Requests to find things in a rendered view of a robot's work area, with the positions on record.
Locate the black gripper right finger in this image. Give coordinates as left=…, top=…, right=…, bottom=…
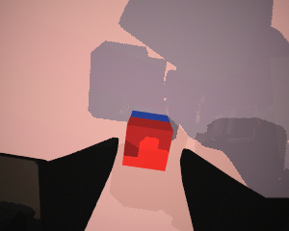
left=180, top=148, right=289, bottom=231

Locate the blue block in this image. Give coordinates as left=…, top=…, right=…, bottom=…
left=131, top=111, right=170, bottom=122

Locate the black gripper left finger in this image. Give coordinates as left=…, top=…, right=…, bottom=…
left=0, top=138, right=118, bottom=231

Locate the red block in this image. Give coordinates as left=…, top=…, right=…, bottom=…
left=122, top=116, right=173, bottom=171

